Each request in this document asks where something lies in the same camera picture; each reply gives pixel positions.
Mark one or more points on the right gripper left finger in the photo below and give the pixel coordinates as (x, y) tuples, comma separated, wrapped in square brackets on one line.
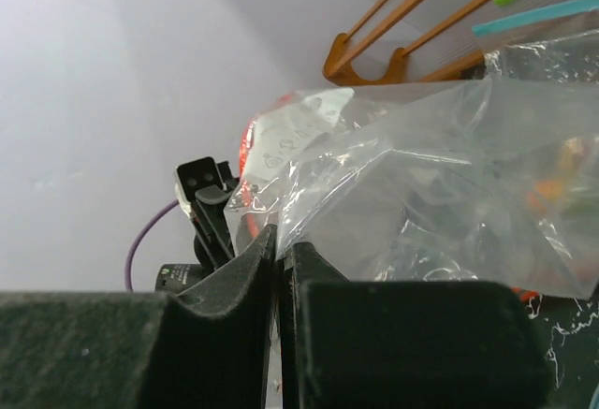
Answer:
[(205, 348)]

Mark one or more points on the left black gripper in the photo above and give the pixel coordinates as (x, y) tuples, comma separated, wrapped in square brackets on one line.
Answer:
[(203, 187)]

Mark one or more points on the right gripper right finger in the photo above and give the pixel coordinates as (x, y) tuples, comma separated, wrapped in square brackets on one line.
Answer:
[(445, 344)]

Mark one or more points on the orange-zipper clear bag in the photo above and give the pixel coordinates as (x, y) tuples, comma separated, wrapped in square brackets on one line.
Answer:
[(493, 179)]

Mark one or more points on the blue-zipper clear bag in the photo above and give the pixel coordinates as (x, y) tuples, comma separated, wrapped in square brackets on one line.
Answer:
[(557, 43)]

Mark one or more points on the orange wooden shelf rack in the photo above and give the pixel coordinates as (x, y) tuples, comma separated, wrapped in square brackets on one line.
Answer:
[(396, 41)]

